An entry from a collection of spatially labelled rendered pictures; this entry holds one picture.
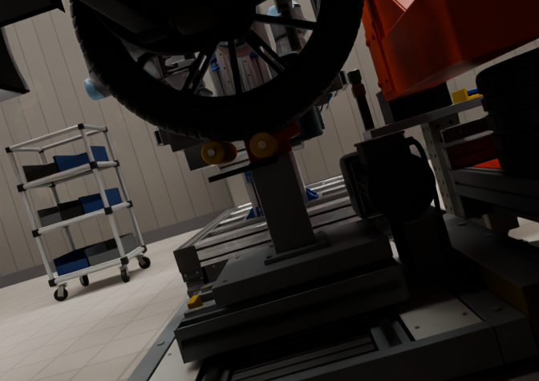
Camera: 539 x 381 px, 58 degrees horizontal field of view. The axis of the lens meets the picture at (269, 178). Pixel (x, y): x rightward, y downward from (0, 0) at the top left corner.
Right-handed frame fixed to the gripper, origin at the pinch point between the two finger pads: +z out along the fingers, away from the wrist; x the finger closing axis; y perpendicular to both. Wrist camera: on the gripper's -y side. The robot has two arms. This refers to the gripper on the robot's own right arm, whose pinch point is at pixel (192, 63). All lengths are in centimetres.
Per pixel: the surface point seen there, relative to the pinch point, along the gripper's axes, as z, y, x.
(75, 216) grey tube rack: -115, -36, 133
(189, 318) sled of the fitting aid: -11, -66, -53
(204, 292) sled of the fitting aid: -11, -66, -32
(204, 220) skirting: -78, -79, 323
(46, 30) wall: -175, 152, 331
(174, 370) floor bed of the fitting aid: -16, -75, -57
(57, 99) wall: -186, 83, 330
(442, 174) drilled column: 68, -59, 4
